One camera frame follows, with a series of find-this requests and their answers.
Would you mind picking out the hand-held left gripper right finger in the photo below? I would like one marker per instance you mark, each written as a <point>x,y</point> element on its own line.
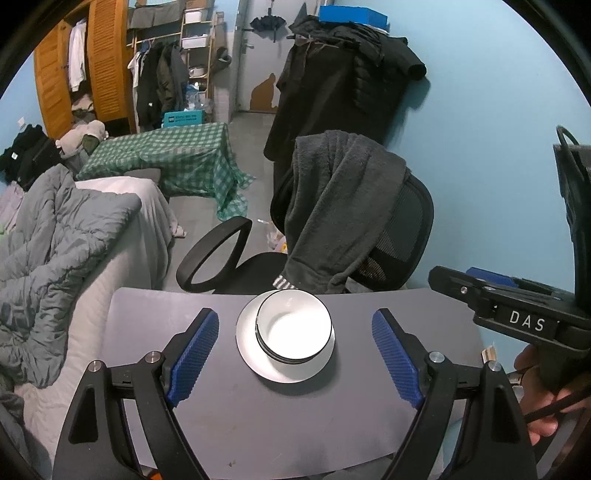
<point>395,357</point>

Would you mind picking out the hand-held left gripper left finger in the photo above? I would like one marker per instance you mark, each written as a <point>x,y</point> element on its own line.
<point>196,355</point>

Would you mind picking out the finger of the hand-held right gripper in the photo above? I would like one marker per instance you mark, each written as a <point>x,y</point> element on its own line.
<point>457,286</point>
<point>489,275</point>

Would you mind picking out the white plate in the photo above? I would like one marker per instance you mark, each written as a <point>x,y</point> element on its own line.
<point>251,355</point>

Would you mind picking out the person's right hand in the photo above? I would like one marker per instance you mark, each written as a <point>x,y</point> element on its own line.
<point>526,364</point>

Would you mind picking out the wooden board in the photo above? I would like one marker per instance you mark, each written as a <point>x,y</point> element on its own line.
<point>489,355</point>

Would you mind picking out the black office chair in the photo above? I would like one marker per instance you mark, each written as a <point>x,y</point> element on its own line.
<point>406,221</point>

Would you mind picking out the small white cloth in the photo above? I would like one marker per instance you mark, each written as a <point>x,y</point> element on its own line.
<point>179,230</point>

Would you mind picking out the white bed sheet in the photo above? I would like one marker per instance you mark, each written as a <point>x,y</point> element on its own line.
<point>138,240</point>

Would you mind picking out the crumpled plastic bag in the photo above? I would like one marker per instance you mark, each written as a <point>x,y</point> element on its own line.
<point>277,242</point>

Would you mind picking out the grey fleece robe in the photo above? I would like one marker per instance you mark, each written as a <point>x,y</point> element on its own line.
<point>337,198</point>

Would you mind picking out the grey comforter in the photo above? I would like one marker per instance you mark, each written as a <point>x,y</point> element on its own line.
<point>55,258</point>

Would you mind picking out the green checkered tablecloth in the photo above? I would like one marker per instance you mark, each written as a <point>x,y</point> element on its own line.
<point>175,152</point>

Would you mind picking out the black puffer jacket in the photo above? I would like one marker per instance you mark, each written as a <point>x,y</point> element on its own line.
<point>392,64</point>

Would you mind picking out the black long coat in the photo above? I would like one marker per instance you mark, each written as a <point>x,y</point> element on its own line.
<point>314,101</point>

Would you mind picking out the teal plastic crate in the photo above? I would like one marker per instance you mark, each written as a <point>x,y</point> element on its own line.
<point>184,119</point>

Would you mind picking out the beige clothes pile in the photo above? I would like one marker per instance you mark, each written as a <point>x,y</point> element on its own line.
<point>83,138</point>

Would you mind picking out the pile of black clothes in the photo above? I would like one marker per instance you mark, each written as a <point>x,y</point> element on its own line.
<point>27,152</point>

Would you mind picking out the dark hanging clothes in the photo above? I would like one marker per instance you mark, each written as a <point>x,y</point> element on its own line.
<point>159,87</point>

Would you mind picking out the blue box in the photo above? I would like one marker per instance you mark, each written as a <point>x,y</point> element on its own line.
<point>353,16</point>

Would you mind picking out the grey door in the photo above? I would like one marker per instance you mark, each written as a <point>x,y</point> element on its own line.
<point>258,69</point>

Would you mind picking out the white shelf unit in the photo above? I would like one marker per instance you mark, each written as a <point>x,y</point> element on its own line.
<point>198,60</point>

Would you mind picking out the orange wooden wardrobe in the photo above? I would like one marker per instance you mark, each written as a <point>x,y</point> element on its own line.
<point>108,60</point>

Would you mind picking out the black umbrella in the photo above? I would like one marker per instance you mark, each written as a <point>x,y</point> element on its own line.
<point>270,25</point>

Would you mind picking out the white hanging shirt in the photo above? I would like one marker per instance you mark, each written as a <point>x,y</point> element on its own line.
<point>77,55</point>

